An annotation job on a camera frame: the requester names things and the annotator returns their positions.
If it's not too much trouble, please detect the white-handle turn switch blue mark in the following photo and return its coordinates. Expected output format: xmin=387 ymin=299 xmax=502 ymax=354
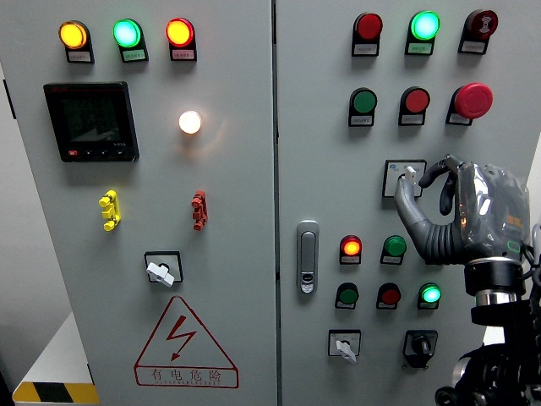
xmin=381 ymin=158 xmax=428 ymax=199

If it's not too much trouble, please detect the small green unlit lamp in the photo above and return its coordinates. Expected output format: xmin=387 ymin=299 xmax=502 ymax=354
xmin=382 ymin=234 xmax=407 ymax=258

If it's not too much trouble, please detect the small green lit lamp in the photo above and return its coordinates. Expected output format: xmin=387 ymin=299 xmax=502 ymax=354
xmin=418 ymin=283 xmax=442 ymax=305

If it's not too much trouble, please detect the large red stop button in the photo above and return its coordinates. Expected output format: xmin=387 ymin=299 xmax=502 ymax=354
xmin=452 ymin=82 xmax=495 ymax=120

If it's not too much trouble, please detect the small red push button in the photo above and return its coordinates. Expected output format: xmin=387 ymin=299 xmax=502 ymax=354
xmin=376 ymin=283 xmax=402 ymax=306

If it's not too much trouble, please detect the large red push button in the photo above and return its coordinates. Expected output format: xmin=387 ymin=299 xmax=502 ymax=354
xmin=401 ymin=86 xmax=431 ymax=115

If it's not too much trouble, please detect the small orange-red lit lamp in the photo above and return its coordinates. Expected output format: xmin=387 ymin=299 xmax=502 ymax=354
xmin=340 ymin=234 xmax=363 ymax=258

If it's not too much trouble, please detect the grey cabinet door with lock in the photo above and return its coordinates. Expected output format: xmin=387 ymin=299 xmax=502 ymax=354
xmin=275 ymin=0 xmax=541 ymax=406

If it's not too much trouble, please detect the small green push button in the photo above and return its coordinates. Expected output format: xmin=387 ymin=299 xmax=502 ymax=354
xmin=336 ymin=282 xmax=360 ymax=306

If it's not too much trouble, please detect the large green push button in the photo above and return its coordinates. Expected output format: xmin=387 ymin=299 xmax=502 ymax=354
xmin=350 ymin=87 xmax=379 ymax=115

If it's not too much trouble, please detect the dark red buzzer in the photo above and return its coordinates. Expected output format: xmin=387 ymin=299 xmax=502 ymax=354
xmin=464 ymin=8 xmax=500 ymax=41

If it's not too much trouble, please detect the silver door lock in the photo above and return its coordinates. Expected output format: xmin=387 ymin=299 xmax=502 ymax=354
xmin=296 ymin=219 xmax=320 ymax=295

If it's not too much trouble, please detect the large green round lamp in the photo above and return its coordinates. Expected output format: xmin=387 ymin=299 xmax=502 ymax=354
xmin=112 ymin=19 xmax=143 ymax=48
xmin=410 ymin=10 xmax=441 ymax=41

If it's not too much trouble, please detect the large dark red round lamp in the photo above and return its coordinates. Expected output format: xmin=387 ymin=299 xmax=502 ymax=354
xmin=353 ymin=12 xmax=384 ymax=41

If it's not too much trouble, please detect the grey cabinet door with display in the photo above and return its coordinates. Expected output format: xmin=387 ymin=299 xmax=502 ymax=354
xmin=0 ymin=0 xmax=280 ymax=406

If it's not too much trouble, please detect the white round lamp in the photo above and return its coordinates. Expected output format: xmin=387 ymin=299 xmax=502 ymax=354
xmin=178 ymin=110 xmax=203 ymax=135

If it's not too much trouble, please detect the red warning triangle sign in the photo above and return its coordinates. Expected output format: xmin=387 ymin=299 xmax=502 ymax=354
xmin=134 ymin=295 xmax=240 ymax=389

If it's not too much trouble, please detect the large orange-red lit lamp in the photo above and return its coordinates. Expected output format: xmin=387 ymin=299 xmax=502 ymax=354
xmin=165 ymin=17 xmax=196 ymax=48

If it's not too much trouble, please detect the black display meter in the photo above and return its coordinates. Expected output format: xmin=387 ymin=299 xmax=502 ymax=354
xmin=43 ymin=81 xmax=140 ymax=163

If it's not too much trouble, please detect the large yellow round lamp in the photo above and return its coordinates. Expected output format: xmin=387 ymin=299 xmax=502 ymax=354
xmin=58 ymin=20 xmax=89 ymax=51

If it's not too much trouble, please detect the black yellow striped tape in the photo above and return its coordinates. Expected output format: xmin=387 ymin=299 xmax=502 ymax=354
xmin=12 ymin=381 xmax=101 ymax=405

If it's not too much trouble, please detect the black-handle turn switch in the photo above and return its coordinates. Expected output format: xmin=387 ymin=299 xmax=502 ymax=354
xmin=402 ymin=329 xmax=439 ymax=370

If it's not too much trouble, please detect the small white-handle turn switch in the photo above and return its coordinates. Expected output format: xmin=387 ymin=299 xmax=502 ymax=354
xmin=327 ymin=329 xmax=363 ymax=365

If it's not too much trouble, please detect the small red handle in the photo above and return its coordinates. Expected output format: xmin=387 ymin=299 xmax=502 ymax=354
xmin=190 ymin=189 xmax=209 ymax=232

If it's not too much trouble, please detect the white-handle turn switch plain plate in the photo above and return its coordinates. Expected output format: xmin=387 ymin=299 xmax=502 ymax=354
xmin=144 ymin=250 xmax=184 ymax=288

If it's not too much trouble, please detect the small yellow handle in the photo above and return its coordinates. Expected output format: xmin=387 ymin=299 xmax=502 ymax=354
xmin=98 ymin=189 xmax=123 ymax=232

